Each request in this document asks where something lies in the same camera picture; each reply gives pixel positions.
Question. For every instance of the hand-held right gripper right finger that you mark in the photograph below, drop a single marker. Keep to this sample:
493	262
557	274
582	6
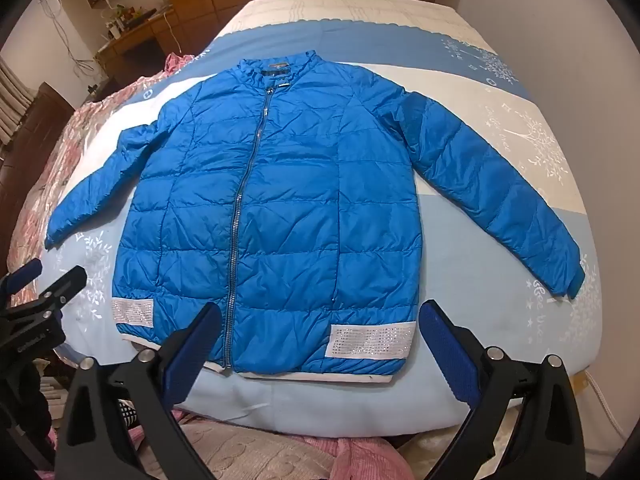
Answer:
452	355

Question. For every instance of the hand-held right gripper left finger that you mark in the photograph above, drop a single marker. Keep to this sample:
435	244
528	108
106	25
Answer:
184	360

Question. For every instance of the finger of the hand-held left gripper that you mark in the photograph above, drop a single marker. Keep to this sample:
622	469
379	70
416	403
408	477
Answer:
57	287
24	274

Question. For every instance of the blue puffer jacket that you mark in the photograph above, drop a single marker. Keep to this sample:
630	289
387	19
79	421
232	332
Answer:
300	185

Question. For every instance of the person's left forearm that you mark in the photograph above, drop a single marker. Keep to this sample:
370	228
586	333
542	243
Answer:
27	400

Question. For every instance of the pink floral quilt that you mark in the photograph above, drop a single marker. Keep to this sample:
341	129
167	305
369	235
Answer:
65	160

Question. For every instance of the pink and beige blanket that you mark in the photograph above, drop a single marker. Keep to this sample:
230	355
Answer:
280	455

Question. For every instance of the dark wooden furniture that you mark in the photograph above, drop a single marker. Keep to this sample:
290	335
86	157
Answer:
30	125

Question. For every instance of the beige striped curtain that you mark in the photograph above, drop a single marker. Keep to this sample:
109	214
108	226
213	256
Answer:
10	95

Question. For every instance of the wooden desk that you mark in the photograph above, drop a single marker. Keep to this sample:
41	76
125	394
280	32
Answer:
145	35

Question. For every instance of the green potted plant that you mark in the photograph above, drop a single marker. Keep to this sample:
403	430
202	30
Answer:
123	12

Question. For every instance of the blue and white bedsheet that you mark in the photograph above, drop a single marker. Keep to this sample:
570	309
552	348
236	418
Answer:
360	47

